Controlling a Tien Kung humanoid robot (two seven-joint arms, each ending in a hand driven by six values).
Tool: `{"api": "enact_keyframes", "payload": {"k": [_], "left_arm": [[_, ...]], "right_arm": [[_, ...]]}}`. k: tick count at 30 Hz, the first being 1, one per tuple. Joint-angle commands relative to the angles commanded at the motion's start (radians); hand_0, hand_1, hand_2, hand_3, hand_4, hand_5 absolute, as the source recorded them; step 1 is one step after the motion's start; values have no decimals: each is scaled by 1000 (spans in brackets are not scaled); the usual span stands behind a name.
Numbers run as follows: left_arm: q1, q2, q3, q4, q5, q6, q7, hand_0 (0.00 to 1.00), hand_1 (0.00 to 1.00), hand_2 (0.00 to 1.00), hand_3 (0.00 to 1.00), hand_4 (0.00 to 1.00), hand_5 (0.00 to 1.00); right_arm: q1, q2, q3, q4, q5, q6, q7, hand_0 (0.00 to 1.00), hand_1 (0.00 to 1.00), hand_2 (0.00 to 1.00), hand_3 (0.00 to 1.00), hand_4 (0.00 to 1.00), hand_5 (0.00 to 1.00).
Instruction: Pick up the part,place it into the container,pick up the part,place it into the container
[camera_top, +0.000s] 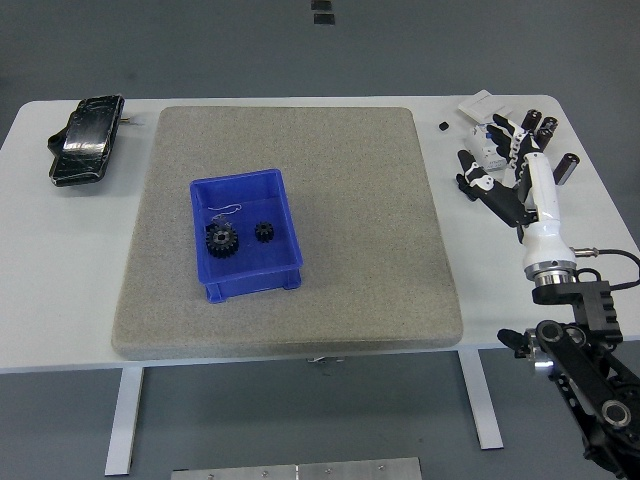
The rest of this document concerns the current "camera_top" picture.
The blue plastic box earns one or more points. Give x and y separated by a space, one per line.
270 260

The small black gear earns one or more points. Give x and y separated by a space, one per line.
262 236

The white circuit breaker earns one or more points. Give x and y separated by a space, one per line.
482 145

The small black cube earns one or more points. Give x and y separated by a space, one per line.
443 126

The large black gear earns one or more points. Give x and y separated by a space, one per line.
227 247

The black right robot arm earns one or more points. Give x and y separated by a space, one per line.
585 365

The dark cylindrical capacitor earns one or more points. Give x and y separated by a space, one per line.
532 120
549 127
567 167
545 141

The grey metal plate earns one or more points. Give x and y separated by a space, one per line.
295 470

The black floor socket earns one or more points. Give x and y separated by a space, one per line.
324 19
321 4

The white wall switch plate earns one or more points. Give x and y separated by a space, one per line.
480 105

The black wrapped device case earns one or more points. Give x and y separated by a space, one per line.
87 137

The white right table leg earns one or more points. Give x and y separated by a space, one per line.
480 400

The white table leg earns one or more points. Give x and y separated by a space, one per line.
480 400
122 420

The grey-brown foam mat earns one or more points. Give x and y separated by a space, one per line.
350 225

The white left table leg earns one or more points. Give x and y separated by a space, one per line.
122 420

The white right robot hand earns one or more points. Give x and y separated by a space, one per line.
542 200

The metal table bracket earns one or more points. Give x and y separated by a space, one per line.
325 359

